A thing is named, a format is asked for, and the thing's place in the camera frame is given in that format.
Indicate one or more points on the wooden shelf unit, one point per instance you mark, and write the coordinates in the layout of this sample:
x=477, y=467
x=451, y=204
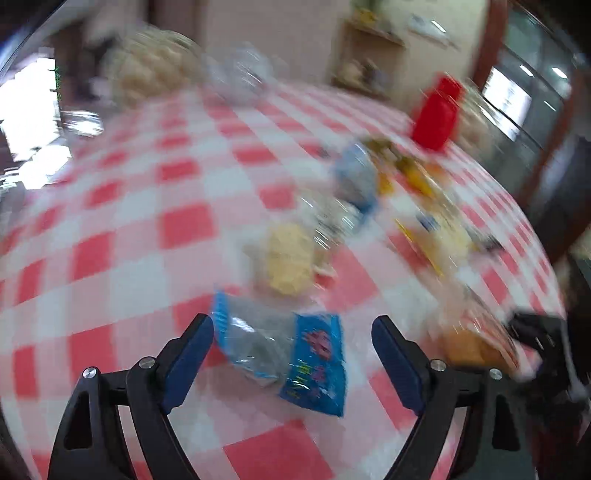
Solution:
x=369, y=60

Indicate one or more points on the red thermos jug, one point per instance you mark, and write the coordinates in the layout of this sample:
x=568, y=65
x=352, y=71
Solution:
x=436, y=113

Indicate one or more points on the cream tufted dining chair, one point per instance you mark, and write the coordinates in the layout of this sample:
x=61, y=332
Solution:
x=475, y=120
x=147, y=64

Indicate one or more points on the white floral teapot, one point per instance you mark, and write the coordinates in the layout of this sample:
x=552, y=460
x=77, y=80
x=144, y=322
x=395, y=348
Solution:
x=240, y=71

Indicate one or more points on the yellow bread packet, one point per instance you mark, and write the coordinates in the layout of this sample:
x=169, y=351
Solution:
x=438, y=240

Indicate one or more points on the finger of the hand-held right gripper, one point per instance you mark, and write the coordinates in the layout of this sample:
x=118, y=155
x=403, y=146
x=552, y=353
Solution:
x=531, y=327

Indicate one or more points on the yellow cracker packet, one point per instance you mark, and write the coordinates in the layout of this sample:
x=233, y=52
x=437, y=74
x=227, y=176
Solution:
x=288, y=258

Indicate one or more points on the blue snack packet cartoon print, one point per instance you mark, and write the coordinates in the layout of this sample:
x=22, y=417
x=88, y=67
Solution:
x=295, y=357

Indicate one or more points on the blue white snack packet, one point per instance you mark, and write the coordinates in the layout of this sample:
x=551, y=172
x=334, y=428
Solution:
x=355, y=177

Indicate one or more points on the window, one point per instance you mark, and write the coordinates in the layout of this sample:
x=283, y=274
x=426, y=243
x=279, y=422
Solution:
x=27, y=115

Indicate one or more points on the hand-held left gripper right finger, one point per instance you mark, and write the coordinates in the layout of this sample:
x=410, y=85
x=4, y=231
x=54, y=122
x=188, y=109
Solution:
x=397, y=364

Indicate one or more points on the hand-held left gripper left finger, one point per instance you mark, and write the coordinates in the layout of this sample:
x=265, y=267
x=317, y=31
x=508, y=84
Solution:
x=189, y=360

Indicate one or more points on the orange bread packet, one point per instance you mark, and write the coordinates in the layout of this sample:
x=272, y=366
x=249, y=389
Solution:
x=471, y=344

